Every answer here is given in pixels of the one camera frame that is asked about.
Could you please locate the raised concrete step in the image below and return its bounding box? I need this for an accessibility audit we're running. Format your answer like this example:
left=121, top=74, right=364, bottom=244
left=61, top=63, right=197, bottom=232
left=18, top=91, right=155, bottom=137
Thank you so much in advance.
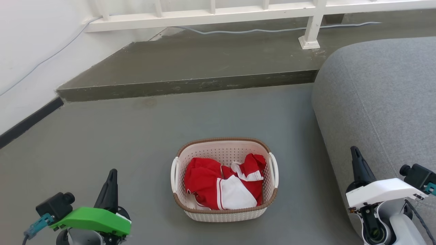
left=56, top=10, right=436, bottom=102

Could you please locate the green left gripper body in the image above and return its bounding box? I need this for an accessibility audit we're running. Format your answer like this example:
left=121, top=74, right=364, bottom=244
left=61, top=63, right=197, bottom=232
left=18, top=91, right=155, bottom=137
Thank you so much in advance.
left=50, top=206, right=132, bottom=239

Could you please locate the light grey floor cable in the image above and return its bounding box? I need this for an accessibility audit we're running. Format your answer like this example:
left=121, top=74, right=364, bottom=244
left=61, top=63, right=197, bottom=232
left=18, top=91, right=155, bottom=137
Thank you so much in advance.
left=0, top=16, right=382, bottom=97

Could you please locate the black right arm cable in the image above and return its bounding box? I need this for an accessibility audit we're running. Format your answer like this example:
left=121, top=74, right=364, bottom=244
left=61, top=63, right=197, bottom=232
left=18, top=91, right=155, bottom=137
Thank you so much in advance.
left=404, top=199, right=436, bottom=245

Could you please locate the teal left camera connector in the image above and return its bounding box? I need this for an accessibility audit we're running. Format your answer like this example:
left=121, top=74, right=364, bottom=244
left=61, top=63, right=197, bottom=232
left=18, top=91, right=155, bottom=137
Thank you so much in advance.
left=23, top=213, right=55, bottom=240

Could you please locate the grey fabric sofa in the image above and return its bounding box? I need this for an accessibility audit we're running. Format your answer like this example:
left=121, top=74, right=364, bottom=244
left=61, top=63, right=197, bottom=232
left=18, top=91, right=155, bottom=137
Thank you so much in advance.
left=311, top=36, right=436, bottom=245

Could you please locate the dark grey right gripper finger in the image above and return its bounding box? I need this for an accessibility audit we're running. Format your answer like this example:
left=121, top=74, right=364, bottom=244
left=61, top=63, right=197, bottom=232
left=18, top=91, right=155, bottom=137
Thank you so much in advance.
left=350, top=146, right=377, bottom=193

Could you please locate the white railing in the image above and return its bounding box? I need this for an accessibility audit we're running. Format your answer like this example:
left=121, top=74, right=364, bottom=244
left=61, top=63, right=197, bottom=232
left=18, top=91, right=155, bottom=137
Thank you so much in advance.
left=84, top=0, right=436, bottom=50

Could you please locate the white laundry basket brown rim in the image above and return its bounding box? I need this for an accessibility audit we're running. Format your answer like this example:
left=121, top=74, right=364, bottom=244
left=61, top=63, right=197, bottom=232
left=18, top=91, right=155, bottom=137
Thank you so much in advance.
left=170, top=137, right=279, bottom=223

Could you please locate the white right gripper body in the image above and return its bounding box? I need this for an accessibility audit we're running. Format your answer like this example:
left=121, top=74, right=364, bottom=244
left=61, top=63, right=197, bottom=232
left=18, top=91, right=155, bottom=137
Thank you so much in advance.
left=345, top=178, right=429, bottom=209

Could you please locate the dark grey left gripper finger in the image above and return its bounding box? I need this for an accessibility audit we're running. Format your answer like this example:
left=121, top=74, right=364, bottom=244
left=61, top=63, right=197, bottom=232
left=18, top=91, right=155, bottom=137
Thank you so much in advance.
left=94, top=169, right=119, bottom=214

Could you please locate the black baseboard strip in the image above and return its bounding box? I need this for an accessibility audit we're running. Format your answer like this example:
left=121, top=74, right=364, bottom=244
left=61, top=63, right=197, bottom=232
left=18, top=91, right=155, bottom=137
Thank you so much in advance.
left=0, top=97, right=64, bottom=149

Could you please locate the red and white garment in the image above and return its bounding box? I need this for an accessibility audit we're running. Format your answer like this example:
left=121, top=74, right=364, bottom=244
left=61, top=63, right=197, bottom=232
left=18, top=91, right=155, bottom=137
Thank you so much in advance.
left=184, top=153, right=267, bottom=210

